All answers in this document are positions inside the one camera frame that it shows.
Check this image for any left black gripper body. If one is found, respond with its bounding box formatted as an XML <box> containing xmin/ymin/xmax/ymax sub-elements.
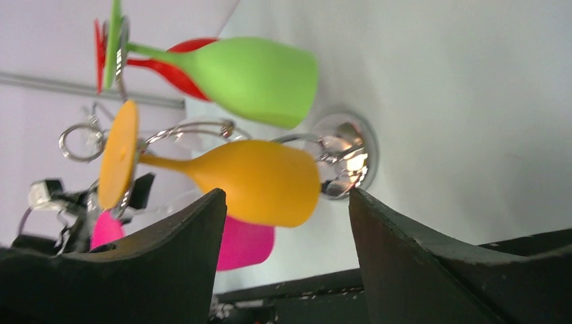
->
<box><xmin>11</xmin><ymin>182</ymin><xmax>133</xmax><ymax>255</ymax></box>

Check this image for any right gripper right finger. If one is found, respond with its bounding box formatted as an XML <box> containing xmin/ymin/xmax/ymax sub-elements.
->
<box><xmin>349</xmin><ymin>189</ymin><xmax>571</xmax><ymax>323</ymax></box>

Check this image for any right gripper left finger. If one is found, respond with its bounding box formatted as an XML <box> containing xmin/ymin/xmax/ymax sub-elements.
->
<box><xmin>1</xmin><ymin>189</ymin><xmax>227</xmax><ymax>323</ymax></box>

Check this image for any clear wine glass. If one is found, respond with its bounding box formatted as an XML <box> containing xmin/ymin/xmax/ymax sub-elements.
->
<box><xmin>80</xmin><ymin>101</ymin><xmax>115</xmax><ymax>155</ymax></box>

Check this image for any pink wine glass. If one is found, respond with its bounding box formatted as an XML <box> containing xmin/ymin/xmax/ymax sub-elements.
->
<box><xmin>90</xmin><ymin>211</ymin><xmax>275</xmax><ymax>271</ymax></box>

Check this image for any orange wine glass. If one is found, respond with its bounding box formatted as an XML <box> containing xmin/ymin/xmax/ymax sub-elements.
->
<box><xmin>97</xmin><ymin>101</ymin><xmax>320</xmax><ymax>227</ymax></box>

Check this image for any chrome wine glass rack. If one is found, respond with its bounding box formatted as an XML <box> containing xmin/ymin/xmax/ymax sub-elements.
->
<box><xmin>58</xmin><ymin>18</ymin><xmax>380</xmax><ymax>225</ymax></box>

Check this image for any red wine glass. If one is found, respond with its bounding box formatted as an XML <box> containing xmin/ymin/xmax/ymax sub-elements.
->
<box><xmin>94</xmin><ymin>19</ymin><xmax>218</xmax><ymax>101</ymax></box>

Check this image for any green wine glass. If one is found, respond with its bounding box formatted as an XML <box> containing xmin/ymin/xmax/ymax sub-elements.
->
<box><xmin>103</xmin><ymin>1</ymin><xmax>318</xmax><ymax>129</ymax></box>

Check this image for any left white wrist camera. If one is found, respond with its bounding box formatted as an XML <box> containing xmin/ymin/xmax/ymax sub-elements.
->
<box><xmin>28</xmin><ymin>178</ymin><xmax>64</xmax><ymax>211</ymax></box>

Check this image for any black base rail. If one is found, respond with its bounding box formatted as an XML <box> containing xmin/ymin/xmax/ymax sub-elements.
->
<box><xmin>207</xmin><ymin>227</ymin><xmax>572</xmax><ymax>324</ymax></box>

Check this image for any left aluminium frame post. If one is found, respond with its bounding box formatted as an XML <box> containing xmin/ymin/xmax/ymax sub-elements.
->
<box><xmin>1</xmin><ymin>71</ymin><xmax>185</xmax><ymax>110</ymax></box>

